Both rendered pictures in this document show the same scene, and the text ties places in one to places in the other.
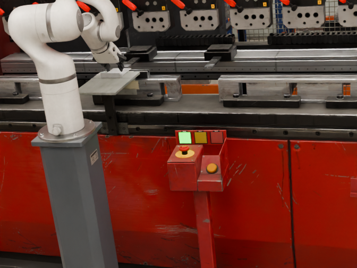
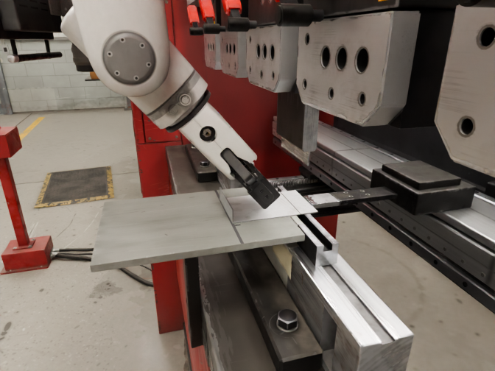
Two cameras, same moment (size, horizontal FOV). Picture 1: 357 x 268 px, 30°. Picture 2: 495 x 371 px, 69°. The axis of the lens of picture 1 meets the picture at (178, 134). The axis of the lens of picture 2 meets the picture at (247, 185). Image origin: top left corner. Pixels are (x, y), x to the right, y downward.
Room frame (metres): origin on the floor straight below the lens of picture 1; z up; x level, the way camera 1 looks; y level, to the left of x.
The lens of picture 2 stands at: (2.37, -0.16, 1.24)
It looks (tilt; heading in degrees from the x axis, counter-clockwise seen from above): 22 degrees down; 54
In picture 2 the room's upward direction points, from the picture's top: straight up
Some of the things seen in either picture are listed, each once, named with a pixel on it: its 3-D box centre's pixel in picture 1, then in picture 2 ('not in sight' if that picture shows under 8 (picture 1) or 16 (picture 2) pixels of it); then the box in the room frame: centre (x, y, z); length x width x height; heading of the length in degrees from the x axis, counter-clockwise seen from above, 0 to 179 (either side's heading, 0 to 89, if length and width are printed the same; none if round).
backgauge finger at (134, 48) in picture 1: (134, 57); (381, 188); (2.87, 0.16, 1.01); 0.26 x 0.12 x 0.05; 160
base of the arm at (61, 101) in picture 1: (62, 105); not in sight; (2.07, 0.37, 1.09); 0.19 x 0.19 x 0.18
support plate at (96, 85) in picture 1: (107, 83); (195, 219); (2.58, 0.26, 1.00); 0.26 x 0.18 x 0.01; 160
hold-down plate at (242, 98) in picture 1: (261, 101); not in sight; (2.45, -0.34, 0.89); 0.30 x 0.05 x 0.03; 70
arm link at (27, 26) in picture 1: (41, 42); not in sight; (2.07, 0.40, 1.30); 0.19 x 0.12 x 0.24; 80
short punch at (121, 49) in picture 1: (117, 41); (295, 123); (2.72, 0.21, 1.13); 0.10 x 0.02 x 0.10; 70
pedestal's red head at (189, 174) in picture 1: (198, 160); not in sight; (2.27, -0.06, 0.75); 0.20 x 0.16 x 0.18; 75
